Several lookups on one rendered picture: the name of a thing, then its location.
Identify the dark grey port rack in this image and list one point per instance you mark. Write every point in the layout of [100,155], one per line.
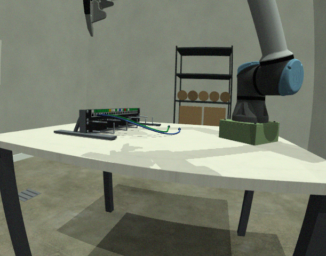
[89,126]

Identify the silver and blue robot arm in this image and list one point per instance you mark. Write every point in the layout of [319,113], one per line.
[276,73]

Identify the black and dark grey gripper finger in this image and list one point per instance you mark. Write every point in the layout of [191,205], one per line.
[105,3]
[92,13]

